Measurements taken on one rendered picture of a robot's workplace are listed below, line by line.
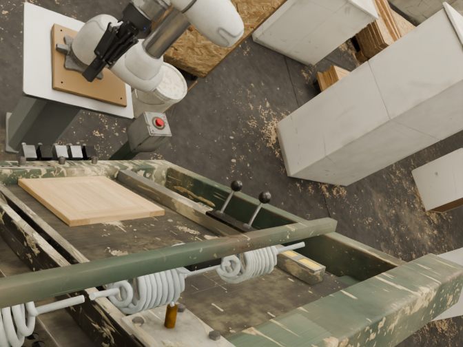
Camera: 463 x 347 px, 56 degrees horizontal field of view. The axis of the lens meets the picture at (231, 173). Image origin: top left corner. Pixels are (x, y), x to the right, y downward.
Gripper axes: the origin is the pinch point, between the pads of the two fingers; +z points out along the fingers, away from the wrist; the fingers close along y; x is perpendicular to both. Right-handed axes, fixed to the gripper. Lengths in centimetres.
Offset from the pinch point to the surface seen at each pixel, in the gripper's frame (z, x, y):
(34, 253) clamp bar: 27, 35, 30
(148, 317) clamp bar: 6, 63, 47
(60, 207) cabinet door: 36.5, 18.1, -3.0
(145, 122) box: 19, -8, -67
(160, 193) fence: 23, 28, -35
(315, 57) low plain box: -87, -55, -406
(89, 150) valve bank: 42, -14, -56
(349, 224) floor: 14, 103, -343
